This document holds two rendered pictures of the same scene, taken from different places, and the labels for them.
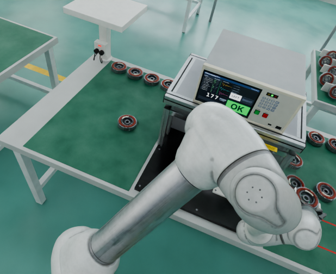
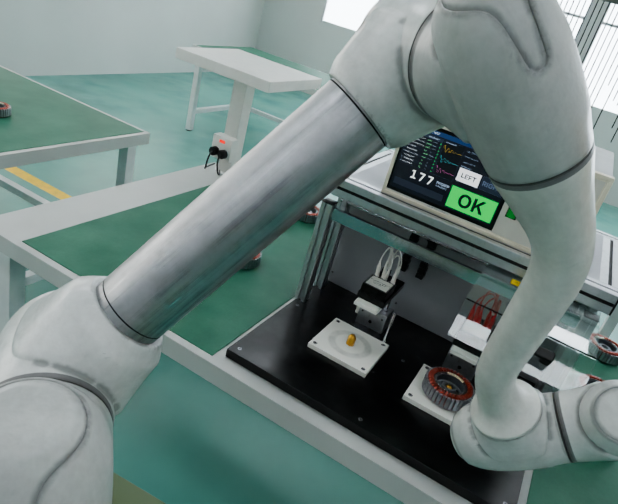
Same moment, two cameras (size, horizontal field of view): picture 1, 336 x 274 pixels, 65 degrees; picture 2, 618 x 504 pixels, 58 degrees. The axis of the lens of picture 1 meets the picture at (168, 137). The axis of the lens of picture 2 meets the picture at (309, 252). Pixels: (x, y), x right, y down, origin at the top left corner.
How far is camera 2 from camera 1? 0.52 m
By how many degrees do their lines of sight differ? 24
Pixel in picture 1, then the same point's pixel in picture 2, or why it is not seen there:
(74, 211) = not seen: hidden behind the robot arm
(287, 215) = (554, 34)
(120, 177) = (201, 330)
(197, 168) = (370, 51)
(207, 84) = (415, 150)
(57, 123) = (104, 227)
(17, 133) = (21, 223)
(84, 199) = not seen: hidden behind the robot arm
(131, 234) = (203, 233)
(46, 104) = (94, 200)
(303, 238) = (616, 409)
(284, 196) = not seen: outside the picture
